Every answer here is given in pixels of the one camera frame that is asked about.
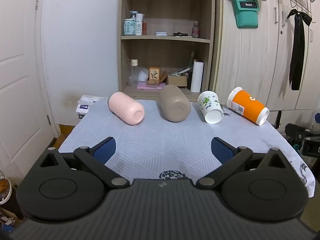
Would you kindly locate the white basket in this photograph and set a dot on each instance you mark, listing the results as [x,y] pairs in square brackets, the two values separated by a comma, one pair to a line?
[7,192]

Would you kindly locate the white bottle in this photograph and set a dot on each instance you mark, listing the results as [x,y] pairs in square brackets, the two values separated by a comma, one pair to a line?
[139,25]

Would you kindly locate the orange paper cup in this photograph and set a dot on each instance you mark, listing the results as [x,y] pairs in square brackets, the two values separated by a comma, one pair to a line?
[247,107]

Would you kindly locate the blue white tissue pack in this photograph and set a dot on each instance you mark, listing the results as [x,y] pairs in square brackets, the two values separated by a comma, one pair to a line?
[82,110]

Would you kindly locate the flat black case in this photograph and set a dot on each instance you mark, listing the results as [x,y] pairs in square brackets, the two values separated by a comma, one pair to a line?
[180,34]

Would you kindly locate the brown cardboard box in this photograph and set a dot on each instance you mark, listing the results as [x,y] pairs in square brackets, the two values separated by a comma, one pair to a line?
[177,81]

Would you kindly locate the black ribbon bow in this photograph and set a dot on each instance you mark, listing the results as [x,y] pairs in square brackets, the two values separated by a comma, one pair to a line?
[298,42]

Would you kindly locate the glass jar pink contents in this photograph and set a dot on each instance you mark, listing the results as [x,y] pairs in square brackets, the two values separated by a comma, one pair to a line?
[195,31]

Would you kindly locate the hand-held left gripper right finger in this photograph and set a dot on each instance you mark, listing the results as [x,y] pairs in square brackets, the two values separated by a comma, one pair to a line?
[221,151]

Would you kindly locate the light blue patterned tablecloth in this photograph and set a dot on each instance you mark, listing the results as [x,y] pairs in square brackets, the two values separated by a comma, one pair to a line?
[160,142]

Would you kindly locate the white plastic cup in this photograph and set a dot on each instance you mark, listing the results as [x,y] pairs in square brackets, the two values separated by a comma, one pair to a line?
[143,75]

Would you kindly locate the wooden bookshelf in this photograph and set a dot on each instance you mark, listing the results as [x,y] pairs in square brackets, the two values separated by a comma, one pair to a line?
[175,10]

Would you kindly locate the light wooden wardrobe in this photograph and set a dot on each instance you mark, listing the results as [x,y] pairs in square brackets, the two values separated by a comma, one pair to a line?
[245,55]

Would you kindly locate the black stand equipment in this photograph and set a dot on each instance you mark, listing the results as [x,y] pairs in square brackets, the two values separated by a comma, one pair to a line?
[297,132]

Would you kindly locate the pink flat box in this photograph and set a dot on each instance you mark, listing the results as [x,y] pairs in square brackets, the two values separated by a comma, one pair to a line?
[147,86]

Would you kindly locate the white floral paper cup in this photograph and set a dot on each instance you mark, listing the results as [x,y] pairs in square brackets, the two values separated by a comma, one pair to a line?
[208,105]

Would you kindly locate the white paper roll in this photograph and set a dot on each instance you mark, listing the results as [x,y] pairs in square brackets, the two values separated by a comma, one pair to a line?
[197,77]

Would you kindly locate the taupe cup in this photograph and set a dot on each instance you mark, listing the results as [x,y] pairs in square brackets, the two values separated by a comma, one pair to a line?
[173,102]

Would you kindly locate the flat white tin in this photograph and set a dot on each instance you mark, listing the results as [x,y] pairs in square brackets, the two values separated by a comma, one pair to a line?
[161,33]

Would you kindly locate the botanical print box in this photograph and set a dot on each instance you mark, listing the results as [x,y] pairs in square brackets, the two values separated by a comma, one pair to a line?
[154,73]

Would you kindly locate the teal label jar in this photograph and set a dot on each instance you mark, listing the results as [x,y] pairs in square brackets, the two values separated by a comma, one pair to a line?
[129,27]

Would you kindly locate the white door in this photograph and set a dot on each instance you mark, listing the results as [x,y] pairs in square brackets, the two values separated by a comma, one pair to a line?
[20,80]

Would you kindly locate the small red box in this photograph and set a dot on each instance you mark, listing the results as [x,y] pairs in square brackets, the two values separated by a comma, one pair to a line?
[144,28]

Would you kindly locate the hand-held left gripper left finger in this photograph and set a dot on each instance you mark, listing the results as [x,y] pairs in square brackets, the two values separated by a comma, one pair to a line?
[106,151]

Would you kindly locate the clear bottle cream cap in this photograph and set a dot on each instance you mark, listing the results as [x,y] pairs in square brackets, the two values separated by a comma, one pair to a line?
[133,72]

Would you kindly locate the pink cup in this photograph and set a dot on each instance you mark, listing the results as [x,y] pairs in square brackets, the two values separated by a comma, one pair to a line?
[122,107]

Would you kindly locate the cardboard box with clutter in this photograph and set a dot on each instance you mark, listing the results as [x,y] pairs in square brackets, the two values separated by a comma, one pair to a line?
[7,220]

